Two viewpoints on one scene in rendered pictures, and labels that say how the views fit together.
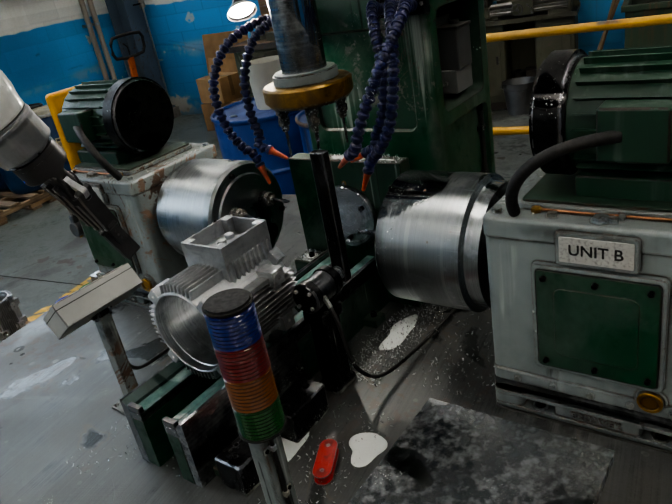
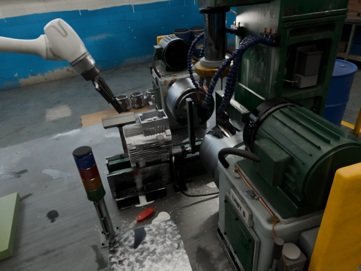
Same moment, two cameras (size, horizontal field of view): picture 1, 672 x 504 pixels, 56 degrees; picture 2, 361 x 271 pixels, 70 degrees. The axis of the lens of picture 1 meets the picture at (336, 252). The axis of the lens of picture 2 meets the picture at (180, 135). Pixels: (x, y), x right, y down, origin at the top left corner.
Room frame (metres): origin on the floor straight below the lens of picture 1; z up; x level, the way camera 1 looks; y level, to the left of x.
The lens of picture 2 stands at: (0.29, -0.53, 1.64)
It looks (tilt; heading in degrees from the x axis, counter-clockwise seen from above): 30 degrees down; 37
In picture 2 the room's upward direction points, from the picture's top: 5 degrees counter-clockwise
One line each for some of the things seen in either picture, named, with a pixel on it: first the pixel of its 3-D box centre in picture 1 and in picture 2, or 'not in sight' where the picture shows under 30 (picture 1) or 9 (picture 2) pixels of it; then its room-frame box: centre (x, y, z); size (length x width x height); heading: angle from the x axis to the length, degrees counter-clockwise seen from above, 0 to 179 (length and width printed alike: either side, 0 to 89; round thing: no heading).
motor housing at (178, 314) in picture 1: (226, 304); (147, 142); (1.02, 0.21, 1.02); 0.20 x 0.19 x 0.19; 141
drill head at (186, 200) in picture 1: (207, 209); (187, 99); (1.48, 0.29, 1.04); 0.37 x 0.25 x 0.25; 50
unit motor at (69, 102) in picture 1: (113, 164); (168, 69); (1.64, 0.53, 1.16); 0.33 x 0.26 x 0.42; 50
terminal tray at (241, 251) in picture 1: (228, 248); (153, 122); (1.05, 0.19, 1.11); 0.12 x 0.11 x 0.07; 141
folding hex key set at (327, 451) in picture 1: (326, 461); (145, 214); (0.80, 0.08, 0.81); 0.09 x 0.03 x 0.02; 165
